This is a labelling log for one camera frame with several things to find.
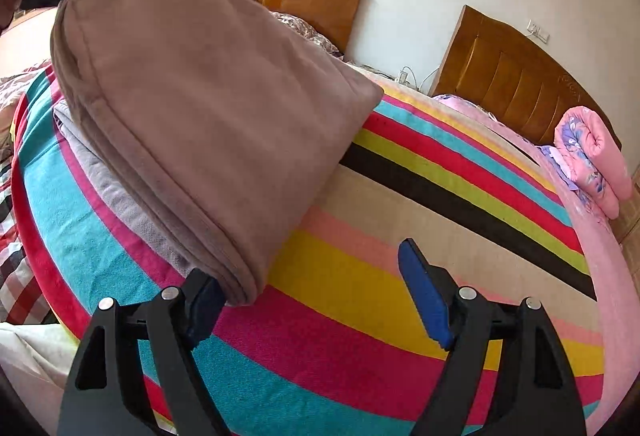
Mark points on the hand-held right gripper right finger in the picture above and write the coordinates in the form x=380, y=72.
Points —
x=425, y=296

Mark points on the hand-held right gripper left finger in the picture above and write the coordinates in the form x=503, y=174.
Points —
x=202, y=313

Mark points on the mauve fleece pants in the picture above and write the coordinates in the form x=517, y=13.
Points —
x=200, y=106

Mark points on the colourful striped blanket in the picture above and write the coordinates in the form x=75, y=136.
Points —
x=350, y=306

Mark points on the white bed sheet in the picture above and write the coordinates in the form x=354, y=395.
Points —
x=35, y=356

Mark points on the pink bed sheet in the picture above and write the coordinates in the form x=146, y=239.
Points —
x=605, y=276

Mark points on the plaid bed sheet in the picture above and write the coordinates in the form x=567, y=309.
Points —
x=15, y=261

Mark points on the pink white floral quilt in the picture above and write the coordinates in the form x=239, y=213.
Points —
x=307, y=28

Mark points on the folded pink floral quilt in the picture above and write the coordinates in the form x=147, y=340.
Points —
x=590, y=151

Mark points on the narrow wooden headboard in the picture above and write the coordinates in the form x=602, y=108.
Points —
x=510, y=76

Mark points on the white wall socket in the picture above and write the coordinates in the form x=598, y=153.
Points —
x=538, y=32

